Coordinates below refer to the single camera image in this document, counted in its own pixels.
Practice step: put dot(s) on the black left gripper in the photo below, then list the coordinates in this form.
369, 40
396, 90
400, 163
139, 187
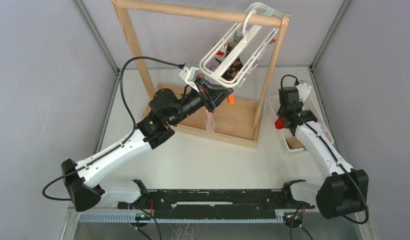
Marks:
211, 95

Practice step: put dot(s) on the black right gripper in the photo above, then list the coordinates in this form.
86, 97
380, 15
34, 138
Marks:
280, 111

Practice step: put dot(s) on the orange hanger clip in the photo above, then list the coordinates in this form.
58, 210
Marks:
231, 99

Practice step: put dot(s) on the red snowflake sock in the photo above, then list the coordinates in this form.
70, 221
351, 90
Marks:
279, 125

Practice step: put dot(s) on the pink sock with green patch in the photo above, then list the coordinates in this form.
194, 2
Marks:
210, 124

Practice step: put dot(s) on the white plastic clip hanger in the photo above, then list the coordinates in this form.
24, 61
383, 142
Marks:
253, 40

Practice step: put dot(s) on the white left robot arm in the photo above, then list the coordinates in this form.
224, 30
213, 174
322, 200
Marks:
83, 178

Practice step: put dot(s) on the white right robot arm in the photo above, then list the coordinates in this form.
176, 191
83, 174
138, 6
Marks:
344, 189

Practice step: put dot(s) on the wooden hanger rack stand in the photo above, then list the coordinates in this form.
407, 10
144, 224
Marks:
237, 124

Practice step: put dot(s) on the brown argyle sock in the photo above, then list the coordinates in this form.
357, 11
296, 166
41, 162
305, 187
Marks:
234, 68

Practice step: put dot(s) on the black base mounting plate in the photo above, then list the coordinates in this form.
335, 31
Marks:
217, 204

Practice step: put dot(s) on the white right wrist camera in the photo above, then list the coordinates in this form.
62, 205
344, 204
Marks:
304, 90

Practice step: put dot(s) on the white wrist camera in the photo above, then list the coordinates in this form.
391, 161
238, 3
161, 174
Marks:
189, 74
304, 90

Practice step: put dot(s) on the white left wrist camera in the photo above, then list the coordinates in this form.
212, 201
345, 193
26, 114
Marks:
189, 74

